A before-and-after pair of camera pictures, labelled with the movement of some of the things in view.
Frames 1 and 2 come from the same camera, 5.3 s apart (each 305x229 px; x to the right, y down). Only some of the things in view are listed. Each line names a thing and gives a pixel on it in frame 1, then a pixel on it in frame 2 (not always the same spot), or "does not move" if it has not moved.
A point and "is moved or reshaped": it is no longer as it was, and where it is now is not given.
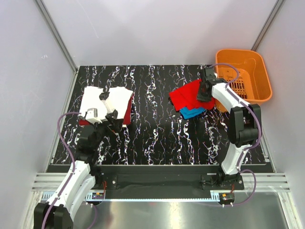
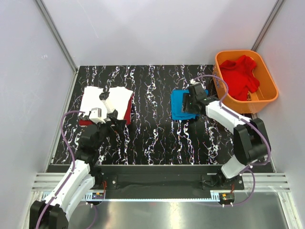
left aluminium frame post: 61,42 does not move
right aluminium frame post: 278,5 does not move
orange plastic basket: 244,72 is moved or reshaped
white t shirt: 119,99 does not move
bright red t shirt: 186,97 to 239,77
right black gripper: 205,96 to 188,108
